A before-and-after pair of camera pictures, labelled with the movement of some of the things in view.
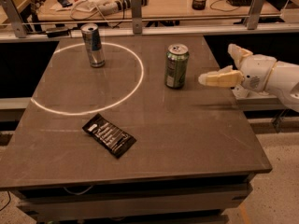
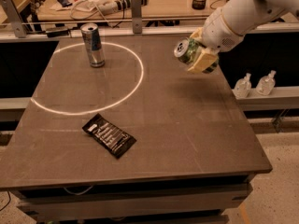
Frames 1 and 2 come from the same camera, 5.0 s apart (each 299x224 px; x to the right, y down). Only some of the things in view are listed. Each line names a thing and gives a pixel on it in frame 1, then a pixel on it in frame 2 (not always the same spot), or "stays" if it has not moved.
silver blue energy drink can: x=92 y=38 stays
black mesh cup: x=199 y=2 stays
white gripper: x=258 y=70 → x=219 y=32
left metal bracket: x=11 y=9 stays
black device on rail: x=57 y=33 stays
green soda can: x=176 y=64 → x=187 y=50
